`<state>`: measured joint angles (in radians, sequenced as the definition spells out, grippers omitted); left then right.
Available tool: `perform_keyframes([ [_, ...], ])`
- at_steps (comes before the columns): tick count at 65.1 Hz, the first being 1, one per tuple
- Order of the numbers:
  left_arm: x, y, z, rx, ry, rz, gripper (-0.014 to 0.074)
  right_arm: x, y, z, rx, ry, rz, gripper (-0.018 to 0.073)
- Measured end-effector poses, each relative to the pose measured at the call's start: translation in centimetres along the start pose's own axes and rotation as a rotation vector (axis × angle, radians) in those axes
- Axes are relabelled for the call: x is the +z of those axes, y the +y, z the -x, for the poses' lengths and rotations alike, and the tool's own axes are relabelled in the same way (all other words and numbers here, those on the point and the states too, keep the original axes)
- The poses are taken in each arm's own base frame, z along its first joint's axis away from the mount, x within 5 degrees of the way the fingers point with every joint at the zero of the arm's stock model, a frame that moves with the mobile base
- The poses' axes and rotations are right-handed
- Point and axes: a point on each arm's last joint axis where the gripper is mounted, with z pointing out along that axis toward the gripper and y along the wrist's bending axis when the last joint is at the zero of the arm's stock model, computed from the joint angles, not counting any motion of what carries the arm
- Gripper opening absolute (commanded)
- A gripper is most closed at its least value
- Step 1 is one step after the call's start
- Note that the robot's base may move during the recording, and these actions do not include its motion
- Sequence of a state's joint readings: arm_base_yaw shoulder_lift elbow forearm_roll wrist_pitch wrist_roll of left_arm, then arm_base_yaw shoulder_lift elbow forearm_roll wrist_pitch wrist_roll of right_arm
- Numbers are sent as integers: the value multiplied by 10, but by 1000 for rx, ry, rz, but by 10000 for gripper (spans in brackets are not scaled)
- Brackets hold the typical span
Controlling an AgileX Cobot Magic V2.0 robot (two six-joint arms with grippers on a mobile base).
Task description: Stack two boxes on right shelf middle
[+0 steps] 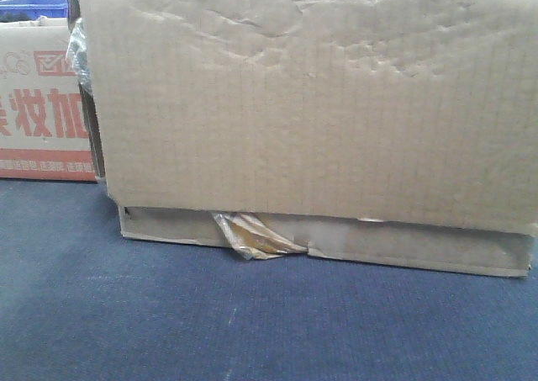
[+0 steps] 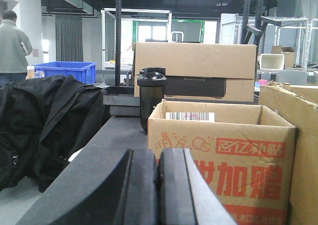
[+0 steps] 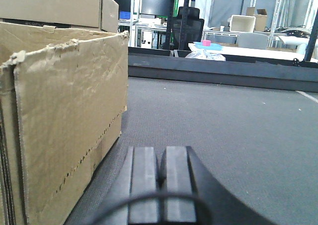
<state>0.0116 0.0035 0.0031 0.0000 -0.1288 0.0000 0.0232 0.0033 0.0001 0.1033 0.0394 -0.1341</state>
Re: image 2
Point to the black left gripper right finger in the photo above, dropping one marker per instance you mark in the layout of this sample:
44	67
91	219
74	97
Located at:
184	196

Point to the pink small box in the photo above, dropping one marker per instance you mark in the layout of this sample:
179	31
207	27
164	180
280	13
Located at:
263	82

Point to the orange printed cardboard box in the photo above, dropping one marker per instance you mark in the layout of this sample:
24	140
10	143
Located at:
244	152

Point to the orange juice bottle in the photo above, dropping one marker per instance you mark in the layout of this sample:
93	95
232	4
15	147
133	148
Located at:
30	72

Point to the black metal rack post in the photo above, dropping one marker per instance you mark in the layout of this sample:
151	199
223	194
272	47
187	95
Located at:
118	42

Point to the white plastic bin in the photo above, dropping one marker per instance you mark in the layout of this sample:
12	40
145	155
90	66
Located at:
271	61

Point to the person in grey sweater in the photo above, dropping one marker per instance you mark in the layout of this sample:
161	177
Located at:
14	47

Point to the black jacket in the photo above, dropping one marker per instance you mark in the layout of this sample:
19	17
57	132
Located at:
43	122

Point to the grey metal shelf frame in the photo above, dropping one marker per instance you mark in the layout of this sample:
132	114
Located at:
299	31

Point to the large cardboard box black label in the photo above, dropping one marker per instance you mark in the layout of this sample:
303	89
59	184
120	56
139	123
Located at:
201	71

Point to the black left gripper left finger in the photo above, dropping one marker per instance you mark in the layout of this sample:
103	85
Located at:
128	196

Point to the plain torn cardboard box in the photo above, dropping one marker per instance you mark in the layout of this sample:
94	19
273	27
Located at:
299	106

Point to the blue plastic crate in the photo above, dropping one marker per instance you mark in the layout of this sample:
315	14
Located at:
82	71

